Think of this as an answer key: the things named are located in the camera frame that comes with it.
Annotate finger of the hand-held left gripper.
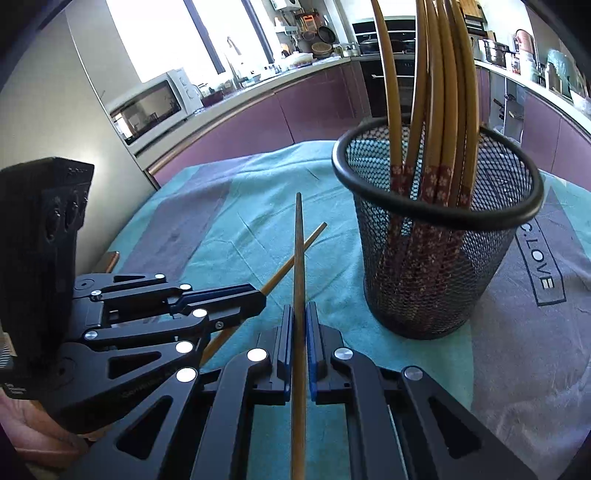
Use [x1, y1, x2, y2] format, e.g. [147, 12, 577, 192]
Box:
[75, 272, 269, 315]
[68, 307, 260, 371]

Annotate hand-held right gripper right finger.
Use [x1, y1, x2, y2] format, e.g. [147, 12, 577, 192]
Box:
[305, 301, 529, 480]

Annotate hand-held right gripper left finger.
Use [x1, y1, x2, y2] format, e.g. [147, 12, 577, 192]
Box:
[76, 305, 295, 480]

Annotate red-patterned wooden chopstick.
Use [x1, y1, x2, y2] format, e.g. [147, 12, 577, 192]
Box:
[199, 222, 328, 366]
[290, 192, 309, 480]

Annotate black mesh cup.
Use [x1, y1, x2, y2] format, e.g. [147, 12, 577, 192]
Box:
[331, 119, 544, 340]

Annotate bunch of wooden chopsticks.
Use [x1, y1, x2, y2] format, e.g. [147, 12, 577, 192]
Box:
[370, 0, 481, 296]

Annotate person's left hand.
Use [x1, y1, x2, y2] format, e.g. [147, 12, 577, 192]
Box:
[0, 392, 89, 468]

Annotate teal and grey tablecloth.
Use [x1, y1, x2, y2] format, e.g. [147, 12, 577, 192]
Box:
[106, 138, 591, 480]

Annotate silver refrigerator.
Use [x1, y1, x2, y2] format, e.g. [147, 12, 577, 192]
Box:
[0, 9, 160, 259]

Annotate white microwave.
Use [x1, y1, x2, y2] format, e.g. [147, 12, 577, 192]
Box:
[108, 68, 204, 147]

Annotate purple cabinets with sink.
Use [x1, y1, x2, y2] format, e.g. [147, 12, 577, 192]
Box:
[148, 58, 370, 185]

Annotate steel faucet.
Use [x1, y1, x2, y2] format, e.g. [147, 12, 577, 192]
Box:
[225, 37, 246, 88]

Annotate kitchen window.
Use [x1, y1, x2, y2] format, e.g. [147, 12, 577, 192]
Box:
[106, 0, 273, 79]

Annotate black built-in oven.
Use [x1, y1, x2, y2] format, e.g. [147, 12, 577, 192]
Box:
[359, 58, 481, 121]

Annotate black built-in stove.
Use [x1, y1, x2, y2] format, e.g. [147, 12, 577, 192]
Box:
[352, 19, 419, 57]

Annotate purple cabinets with open shelf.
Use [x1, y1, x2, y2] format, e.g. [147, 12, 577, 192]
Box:
[475, 62, 591, 181]

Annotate steel pot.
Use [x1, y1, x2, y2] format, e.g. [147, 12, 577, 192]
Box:
[480, 39, 511, 68]

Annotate copper thermos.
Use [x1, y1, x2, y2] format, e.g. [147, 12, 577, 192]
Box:
[514, 28, 536, 60]

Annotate teal food cover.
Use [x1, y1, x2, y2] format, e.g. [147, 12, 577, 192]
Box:
[547, 48, 580, 97]

